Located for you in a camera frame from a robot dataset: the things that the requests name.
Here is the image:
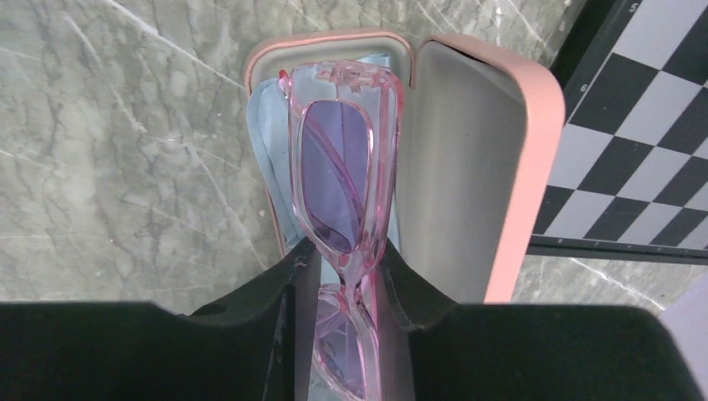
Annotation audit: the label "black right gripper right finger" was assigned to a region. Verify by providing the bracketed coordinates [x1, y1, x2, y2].
[376, 243, 703, 400]

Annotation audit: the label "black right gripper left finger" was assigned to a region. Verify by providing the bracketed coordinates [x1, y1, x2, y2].
[1, 239, 321, 400]

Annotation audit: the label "pink glasses case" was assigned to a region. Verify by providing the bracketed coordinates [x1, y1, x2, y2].
[244, 28, 564, 303]

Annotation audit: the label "small blue cleaning cloth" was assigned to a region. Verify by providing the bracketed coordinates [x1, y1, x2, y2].
[245, 52, 402, 289]

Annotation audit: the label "pink transparent sunglasses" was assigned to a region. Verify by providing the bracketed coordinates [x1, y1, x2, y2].
[277, 60, 405, 400]

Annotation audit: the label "black and white chessboard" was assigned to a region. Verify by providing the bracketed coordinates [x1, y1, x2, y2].
[528, 1, 707, 264]

